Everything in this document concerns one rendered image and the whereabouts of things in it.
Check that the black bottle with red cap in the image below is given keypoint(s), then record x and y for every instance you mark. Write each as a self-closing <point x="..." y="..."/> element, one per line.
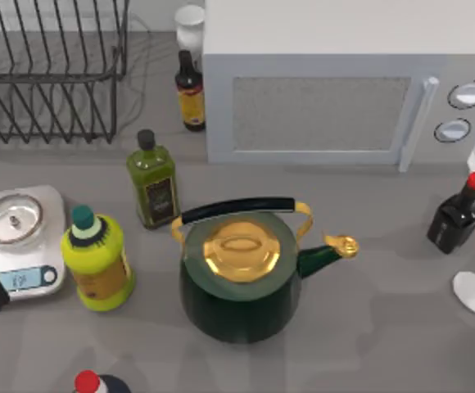
<point x="454" y="221"/>

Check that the dark green and gold kettle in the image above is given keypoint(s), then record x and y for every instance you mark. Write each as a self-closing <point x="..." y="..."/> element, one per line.
<point x="241" y="278"/>

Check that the yellow-green bottle with teal cap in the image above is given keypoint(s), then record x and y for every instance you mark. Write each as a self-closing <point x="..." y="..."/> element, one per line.
<point x="98" y="266"/>

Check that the microwave knob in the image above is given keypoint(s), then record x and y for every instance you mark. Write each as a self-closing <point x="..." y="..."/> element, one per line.
<point x="467" y="94"/>
<point x="452" y="130"/>

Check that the pale microwave oven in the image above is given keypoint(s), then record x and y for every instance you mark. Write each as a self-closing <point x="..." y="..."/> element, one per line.
<point x="323" y="82"/>

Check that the green square oil bottle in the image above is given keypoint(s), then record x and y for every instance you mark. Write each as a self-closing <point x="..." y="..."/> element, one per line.
<point x="154" y="184"/>

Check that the dark bottle with red cap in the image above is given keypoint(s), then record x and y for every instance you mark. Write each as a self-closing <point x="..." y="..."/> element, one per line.
<point x="98" y="384"/>

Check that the white vase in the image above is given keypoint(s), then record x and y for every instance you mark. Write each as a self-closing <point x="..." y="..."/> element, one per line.
<point x="189" y="32"/>

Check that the dark bottle with yellow label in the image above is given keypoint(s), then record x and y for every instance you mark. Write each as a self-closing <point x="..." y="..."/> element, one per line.
<point x="190" y="98"/>

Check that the white kitchen scale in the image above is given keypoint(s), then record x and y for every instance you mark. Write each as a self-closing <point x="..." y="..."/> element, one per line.
<point x="20" y="241"/>

